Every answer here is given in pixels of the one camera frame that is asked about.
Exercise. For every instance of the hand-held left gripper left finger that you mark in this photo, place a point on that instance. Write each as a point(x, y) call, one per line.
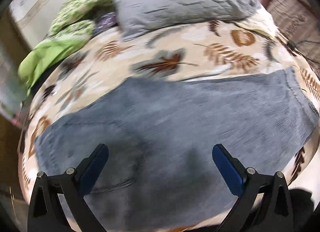
point(96, 164)

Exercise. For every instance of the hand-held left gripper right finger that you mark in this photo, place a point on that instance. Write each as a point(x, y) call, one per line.
point(226, 164)

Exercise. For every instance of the blue denim pants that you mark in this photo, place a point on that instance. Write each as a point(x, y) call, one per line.
point(175, 122)

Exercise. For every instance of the plain lime green cloth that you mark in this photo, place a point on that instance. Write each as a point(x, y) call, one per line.
point(47, 57)

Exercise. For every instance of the wooden door with stained glass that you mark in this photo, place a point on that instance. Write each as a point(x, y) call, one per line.
point(6, 77)

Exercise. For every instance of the leaf print bed sheet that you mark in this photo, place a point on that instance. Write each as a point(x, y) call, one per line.
point(175, 37)

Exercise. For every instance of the purple patterned cloth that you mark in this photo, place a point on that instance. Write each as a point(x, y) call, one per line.
point(106, 20)

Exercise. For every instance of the cream cloth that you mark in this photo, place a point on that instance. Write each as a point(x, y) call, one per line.
point(262, 22)

